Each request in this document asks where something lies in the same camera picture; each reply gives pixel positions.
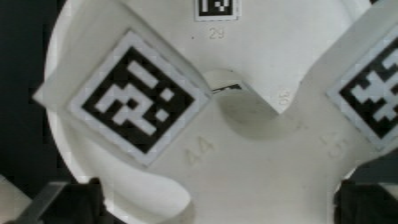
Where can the white cylindrical table leg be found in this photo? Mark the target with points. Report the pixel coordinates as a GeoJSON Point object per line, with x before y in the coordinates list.
{"type": "Point", "coordinates": [245, 108]}

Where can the white cross-shaped table base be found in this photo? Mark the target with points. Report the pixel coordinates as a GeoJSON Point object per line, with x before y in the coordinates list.
{"type": "Point", "coordinates": [249, 166]}

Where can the white left fence block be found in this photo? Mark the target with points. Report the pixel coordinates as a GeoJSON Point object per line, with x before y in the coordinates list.
{"type": "Point", "coordinates": [14, 201]}

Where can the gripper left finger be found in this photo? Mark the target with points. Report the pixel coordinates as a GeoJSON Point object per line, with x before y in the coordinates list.
{"type": "Point", "coordinates": [68, 204]}

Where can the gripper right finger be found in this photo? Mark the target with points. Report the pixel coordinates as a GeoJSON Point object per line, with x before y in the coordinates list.
{"type": "Point", "coordinates": [364, 204]}

